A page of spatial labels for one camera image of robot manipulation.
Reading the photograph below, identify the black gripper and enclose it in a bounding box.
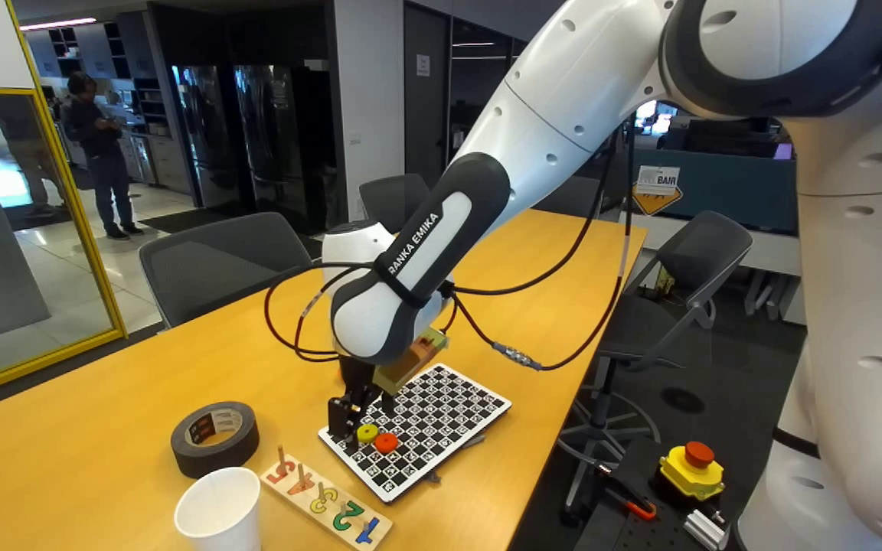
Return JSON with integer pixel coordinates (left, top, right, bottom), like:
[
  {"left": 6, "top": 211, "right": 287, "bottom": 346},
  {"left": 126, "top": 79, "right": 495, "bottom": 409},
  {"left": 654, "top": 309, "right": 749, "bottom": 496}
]
[{"left": 325, "top": 349, "right": 405, "bottom": 444}]

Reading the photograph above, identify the white paper cup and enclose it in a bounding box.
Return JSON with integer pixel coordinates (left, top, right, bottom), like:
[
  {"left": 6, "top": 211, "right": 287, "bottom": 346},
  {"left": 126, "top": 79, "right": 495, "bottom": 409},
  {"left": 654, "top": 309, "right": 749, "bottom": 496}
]
[{"left": 171, "top": 466, "right": 262, "bottom": 551}]

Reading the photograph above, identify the black white checkered calibration board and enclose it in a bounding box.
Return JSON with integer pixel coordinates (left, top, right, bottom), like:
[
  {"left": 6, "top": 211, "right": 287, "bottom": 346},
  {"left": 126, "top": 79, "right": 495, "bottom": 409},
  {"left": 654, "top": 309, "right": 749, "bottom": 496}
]
[{"left": 315, "top": 360, "right": 514, "bottom": 507}]

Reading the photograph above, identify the wooden number puzzle board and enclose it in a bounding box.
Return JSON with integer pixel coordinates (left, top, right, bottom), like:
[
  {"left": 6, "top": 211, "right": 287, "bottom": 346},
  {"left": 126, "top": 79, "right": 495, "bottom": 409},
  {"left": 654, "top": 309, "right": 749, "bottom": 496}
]
[{"left": 257, "top": 446, "right": 394, "bottom": 551}]

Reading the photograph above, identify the black tape roll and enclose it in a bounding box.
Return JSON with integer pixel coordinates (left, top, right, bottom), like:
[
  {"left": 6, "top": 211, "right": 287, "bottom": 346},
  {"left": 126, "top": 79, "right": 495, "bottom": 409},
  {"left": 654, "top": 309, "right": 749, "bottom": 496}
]
[{"left": 167, "top": 399, "right": 262, "bottom": 479}]

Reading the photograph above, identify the grey office chair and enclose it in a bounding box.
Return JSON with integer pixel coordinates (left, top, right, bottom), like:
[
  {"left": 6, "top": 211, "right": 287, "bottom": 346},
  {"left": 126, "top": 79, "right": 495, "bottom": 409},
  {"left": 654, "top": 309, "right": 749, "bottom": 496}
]
[
  {"left": 358, "top": 167, "right": 433, "bottom": 237},
  {"left": 559, "top": 207, "right": 756, "bottom": 513},
  {"left": 135, "top": 207, "right": 315, "bottom": 331}
]

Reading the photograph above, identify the yellow red emergency stop button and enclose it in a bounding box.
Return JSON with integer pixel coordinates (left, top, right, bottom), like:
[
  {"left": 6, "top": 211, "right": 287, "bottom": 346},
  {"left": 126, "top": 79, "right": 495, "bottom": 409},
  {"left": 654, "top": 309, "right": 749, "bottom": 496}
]
[{"left": 658, "top": 438, "right": 729, "bottom": 505}]

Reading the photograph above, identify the person in corridor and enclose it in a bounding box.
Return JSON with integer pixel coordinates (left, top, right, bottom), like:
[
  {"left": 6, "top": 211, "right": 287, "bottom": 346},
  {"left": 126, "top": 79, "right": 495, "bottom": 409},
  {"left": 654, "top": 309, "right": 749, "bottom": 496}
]
[{"left": 57, "top": 69, "right": 142, "bottom": 240}]

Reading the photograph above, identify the yellow framed glass partition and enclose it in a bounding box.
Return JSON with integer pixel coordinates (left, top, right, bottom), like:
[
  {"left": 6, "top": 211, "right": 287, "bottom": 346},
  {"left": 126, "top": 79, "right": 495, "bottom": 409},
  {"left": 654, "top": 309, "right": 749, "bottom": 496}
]
[{"left": 0, "top": 0, "right": 128, "bottom": 408}]

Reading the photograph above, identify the small white box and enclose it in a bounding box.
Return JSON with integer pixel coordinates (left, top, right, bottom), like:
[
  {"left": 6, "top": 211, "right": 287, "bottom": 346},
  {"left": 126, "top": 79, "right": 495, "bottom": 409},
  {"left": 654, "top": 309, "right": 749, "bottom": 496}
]
[{"left": 678, "top": 505, "right": 730, "bottom": 551}]

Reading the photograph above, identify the orange white sign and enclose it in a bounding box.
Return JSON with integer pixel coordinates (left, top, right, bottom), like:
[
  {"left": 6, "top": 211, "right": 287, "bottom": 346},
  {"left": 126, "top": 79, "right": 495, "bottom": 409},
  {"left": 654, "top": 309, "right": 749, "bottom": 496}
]
[{"left": 631, "top": 162, "right": 684, "bottom": 216}]

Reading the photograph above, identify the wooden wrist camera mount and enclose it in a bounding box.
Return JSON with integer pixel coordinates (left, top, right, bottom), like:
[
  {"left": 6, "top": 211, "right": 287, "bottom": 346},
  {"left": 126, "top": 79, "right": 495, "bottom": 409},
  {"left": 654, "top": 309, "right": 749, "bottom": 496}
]
[{"left": 371, "top": 328, "right": 451, "bottom": 399}]

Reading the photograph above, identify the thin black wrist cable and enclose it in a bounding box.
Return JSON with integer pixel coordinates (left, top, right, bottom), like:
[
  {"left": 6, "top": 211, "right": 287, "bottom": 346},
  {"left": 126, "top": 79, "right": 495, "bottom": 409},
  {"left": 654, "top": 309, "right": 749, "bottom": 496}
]
[{"left": 259, "top": 120, "right": 638, "bottom": 375}]

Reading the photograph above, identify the black tool with red handle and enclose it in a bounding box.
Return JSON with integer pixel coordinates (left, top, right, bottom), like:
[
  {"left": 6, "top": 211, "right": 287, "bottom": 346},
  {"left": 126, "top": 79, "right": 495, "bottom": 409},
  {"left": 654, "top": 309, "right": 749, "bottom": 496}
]
[{"left": 603, "top": 485, "right": 662, "bottom": 525}]

